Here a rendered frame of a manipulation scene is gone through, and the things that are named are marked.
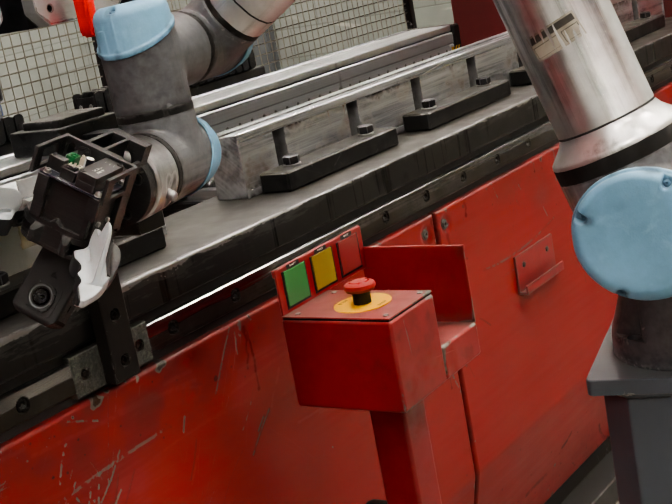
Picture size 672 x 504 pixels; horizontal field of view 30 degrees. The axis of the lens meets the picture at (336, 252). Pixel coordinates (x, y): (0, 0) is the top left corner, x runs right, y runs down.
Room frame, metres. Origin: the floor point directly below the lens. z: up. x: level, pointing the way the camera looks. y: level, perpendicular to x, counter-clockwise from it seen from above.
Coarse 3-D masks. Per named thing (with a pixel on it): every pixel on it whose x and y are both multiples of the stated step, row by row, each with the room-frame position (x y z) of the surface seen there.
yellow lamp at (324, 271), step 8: (328, 248) 1.58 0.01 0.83; (312, 256) 1.55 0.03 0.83; (320, 256) 1.56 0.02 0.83; (328, 256) 1.57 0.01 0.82; (312, 264) 1.55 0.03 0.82; (320, 264) 1.56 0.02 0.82; (328, 264) 1.57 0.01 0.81; (320, 272) 1.55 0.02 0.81; (328, 272) 1.57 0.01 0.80; (320, 280) 1.55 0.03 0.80; (328, 280) 1.57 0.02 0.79; (320, 288) 1.55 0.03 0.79
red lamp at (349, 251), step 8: (344, 240) 1.61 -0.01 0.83; (352, 240) 1.62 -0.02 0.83; (344, 248) 1.60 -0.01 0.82; (352, 248) 1.62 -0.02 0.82; (344, 256) 1.60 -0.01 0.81; (352, 256) 1.62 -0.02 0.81; (344, 264) 1.60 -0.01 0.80; (352, 264) 1.61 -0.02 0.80; (360, 264) 1.63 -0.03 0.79; (344, 272) 1.60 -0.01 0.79
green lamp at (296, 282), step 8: (304, 264) 1.53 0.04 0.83; (288, 272) 1.50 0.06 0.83; (296, 272) 1.51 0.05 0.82; (304, 272) 1.53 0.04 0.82; (288, 280) 1.50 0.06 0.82; (296, 280) 1.51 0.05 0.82; (304, 280) 1.53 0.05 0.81; (288, 288) 1.50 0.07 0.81; (296, 288) 1.51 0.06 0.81; (304, 288) 1.52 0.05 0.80; (288, 296) 1.49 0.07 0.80; (296, 296) 1.51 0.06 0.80; (304, 296) 1.52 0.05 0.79
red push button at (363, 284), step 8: (352, 280) 1.48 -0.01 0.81; (360, 280) 1.47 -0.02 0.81; (368, 280) 1.47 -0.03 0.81; (344, 288) 1.47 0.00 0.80; (352, 288) 1.46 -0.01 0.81; (360, 288) 1.46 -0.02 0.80; (368, 288) 1.46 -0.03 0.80; (352, 296) 1.48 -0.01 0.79; (360, 296) 1.47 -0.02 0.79; (368, 296) 1.47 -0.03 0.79; (360, 304) 1.47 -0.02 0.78
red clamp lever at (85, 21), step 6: (78, 0) 1.55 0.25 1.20; (84, 0) 1.54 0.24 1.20; (90, 0) 1.55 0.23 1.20; (78, 6) 1.55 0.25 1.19; (84, 6) 1.54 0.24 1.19; (90, 6) 1.55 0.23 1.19; (78, 12) 1.55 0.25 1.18; (84, 12) 1.54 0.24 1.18; (90, 12) 1.54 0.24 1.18; (78, 18) 1.55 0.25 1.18; (84, 18) 1.54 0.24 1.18; (90, 18) 1.54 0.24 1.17; (84, 24) 1.55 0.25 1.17; (90, 24) 1.54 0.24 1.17; (84, 30) 1.55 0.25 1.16; (90, 30) 1.54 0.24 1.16; (90, 36) 1.55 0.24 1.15
